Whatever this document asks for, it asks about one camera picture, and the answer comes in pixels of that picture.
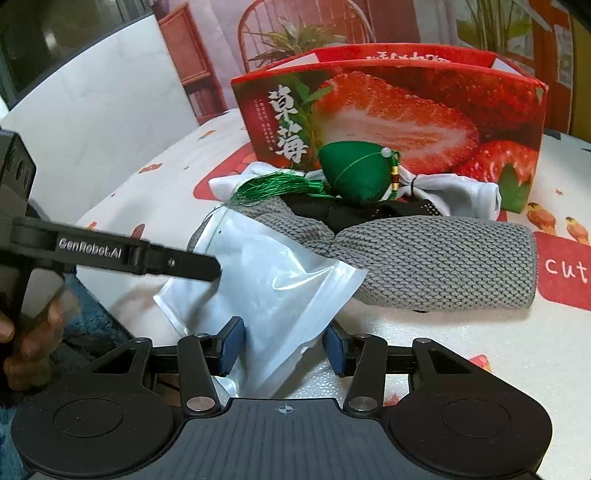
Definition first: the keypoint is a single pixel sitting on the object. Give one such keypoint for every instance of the black dotted sock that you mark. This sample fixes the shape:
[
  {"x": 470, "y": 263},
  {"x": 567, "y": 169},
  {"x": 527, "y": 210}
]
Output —
[{"x": 364, "y": 214}]

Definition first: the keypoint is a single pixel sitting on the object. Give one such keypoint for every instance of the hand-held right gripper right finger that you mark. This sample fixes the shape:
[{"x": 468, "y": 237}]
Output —
[{"x": 334, "y": 353}]

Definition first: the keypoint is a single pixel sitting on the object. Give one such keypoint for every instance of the white knotted cloth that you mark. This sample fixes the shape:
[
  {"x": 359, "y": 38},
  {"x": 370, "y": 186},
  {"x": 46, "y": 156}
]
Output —
[{"x": 461, "y": 196}]

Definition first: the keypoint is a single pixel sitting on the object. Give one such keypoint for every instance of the red strawberry cardboard box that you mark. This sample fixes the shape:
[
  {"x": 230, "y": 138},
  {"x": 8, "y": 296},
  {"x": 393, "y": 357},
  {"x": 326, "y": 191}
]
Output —
[{"x": 392, "y": 106}]

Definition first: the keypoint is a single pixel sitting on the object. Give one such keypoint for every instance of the white sock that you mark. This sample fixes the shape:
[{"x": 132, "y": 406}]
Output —
[{"x": 277, "y": 295}]

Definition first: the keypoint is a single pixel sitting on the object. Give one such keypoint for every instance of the dark window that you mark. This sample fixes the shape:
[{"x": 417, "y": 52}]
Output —
[{"x": 55, "y": 37}]

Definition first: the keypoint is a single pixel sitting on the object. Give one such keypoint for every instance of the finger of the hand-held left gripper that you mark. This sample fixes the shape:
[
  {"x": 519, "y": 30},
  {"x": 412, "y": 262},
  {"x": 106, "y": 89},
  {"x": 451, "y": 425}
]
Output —
[{"x": 138, "y": 256}]

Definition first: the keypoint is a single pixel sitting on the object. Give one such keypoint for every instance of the person's left hand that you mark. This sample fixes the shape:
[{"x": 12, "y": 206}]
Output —
[{"x": 34, "y": 346}]

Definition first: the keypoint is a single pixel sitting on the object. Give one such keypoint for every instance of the cartoon printed tablecloth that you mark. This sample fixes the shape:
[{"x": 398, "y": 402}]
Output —
[{"x": 461, "y": 341}]

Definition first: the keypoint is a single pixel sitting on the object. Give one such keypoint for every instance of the green tasselled fabric sachet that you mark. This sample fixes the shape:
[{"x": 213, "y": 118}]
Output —
[{"x": 355, "y": 170}]

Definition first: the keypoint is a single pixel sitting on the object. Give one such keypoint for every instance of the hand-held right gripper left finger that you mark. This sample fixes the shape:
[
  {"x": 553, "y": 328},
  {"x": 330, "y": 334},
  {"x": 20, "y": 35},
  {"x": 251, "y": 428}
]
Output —
[{"x": 232, "y": 346}]

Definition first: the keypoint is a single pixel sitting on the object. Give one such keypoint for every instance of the grey knitted cloth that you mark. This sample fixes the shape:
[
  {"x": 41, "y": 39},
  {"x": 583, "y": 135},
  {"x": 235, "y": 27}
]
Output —
[{"x": 438, "y": 263}]

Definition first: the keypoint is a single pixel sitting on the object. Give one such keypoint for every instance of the printed room backdrop cloth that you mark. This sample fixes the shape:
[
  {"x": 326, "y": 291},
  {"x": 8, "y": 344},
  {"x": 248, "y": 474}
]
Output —
[{"x": 406, "y": 23}]

